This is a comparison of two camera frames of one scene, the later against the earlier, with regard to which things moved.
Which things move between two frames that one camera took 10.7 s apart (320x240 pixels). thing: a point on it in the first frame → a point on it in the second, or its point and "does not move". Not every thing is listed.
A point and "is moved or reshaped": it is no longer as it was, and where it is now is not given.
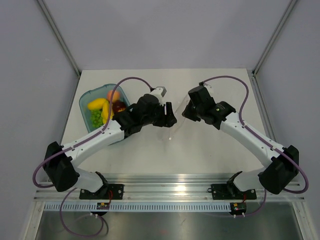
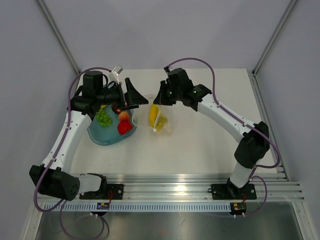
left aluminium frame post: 60,38 does not move
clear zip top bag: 167,134 is moved or reshaped
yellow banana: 104,114 is moved or reshaped
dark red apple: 118,106 does not move
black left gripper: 166,120 → 133,98
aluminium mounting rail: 158,187 does not move
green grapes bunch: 96,118 is moved or reshaped
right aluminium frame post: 260,62 does not move
